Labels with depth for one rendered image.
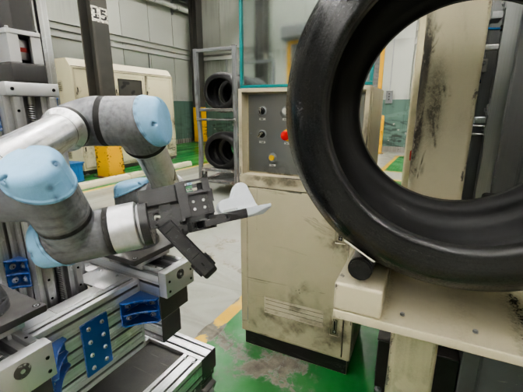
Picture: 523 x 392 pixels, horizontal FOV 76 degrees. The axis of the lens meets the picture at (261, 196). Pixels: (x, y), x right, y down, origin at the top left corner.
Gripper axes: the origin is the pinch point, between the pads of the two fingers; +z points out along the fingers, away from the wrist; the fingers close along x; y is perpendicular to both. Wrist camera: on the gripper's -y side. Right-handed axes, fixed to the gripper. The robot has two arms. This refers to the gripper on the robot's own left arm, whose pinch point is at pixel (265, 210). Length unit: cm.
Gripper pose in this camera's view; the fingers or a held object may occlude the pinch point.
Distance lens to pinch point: 58.0
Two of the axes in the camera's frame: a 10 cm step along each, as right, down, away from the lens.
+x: -2.0, 0.9, 9.7
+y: -2.2, -9.8, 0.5
